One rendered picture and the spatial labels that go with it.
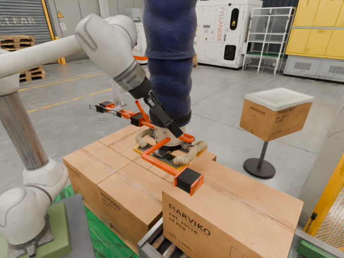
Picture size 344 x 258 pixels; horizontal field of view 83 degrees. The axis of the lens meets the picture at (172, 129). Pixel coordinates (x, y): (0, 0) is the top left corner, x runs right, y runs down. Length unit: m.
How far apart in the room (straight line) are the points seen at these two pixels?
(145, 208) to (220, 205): 0.67
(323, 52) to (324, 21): 0.90
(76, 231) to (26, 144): 0.52
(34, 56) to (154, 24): 0.43
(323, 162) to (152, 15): 1.64
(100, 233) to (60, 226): 0.95
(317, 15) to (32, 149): 7.82
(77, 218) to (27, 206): 0.34
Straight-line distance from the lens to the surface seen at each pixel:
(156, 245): 1.38
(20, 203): 1.08
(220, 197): 1.09
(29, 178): 1.19
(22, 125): 1.08
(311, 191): 2.13
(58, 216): 1.31
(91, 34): 0.57
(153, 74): 0.93
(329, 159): 1.94
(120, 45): 0.58
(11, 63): 0.78
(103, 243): 2.11
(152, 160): 0.87
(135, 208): 1.56
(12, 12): 10.56
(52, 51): 0.77
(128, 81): 0.59
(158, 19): 0.86
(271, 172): 2.87
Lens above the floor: 1.74
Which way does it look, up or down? 29 degrees down
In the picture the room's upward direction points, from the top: straight up
